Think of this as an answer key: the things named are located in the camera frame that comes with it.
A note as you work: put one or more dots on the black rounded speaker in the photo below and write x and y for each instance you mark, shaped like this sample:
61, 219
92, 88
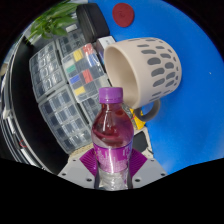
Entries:
140, 141

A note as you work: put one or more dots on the grey small-parts drawer cabinet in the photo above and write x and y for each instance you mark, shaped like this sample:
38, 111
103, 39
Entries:
90, 108
46, 71
65, 123
68, 41

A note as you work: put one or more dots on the dark box with blue label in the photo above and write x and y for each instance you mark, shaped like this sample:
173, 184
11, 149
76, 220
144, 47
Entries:
106, 42

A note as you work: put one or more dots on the beige mug with grey pattern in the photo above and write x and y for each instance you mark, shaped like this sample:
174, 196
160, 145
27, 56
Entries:
150, 70

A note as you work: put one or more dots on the clear box of colourful parts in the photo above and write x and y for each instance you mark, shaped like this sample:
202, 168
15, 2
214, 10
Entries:
83, 73

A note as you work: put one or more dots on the flat round red coaster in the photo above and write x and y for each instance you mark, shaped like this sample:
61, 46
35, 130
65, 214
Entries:
123, 14

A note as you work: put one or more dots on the green potted plant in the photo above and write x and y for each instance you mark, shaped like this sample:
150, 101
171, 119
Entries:
53, 21

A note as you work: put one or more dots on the clear purple-capped water bottle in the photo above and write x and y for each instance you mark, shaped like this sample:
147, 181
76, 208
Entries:
111, 140

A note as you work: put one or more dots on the dark grey overhead shelf unit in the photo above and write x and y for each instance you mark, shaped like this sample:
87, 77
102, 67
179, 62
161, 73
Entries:
15, 140

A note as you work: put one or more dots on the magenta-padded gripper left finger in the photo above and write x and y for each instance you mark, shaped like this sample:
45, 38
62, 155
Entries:
75, 168

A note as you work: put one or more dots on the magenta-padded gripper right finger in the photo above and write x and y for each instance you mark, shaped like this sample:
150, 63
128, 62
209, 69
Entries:
150, 168

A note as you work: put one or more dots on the flat black box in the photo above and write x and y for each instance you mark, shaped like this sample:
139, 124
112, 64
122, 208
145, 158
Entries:
91, 21

